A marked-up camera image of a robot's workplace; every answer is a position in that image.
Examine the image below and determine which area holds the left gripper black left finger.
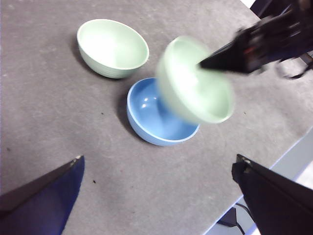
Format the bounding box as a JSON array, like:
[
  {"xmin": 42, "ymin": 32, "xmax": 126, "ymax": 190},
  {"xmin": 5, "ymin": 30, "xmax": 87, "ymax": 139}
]
[{"xmin": 0, "ymin": 155, "xmax": 85, "ymax": 235}]

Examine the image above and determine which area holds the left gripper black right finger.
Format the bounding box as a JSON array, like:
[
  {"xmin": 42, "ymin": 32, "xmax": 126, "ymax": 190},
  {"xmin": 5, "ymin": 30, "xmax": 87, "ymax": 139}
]
[{"xmin": 231, "ymin": 154, "xmax": 313, "ymax": 235}]

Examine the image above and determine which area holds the blue ribbed bowl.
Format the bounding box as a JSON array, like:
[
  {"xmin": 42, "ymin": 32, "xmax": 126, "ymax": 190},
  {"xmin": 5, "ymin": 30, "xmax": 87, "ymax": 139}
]
[{"xmin": 126, "ymin": 77, "xmax": 201, "ymax": 147}]

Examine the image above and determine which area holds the black camera cable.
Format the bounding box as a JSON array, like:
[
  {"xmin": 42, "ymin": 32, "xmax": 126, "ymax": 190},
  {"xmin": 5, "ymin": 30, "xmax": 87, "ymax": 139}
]
[{"xmin": 275, "ymin": 52, "xmax": 313, "ymax": 80}]

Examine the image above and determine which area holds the black floor cable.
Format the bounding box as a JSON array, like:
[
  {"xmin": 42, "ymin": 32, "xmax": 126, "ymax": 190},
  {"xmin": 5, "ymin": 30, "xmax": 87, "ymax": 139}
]
[{"xmin": 234, "ymin": 202, "xmax": 251, "ymax": 235}]

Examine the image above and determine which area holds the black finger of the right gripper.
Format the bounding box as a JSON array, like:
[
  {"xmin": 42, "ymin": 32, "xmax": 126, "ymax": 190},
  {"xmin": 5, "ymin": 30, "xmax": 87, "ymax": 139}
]
[{"xmin": 199, "ymin": 43, "xmax": 252, "ymax": 74}]

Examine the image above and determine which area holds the green ribbed bowl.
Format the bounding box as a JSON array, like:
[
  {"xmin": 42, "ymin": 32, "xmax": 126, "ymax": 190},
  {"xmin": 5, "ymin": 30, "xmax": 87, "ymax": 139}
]
[
  {"xmin": 156, "ymin": 35, "xmax": 235, "ymax": 124},
  {"xmin": 77, "ymin": 19, "xmax": 150, "ymax": 79}
]

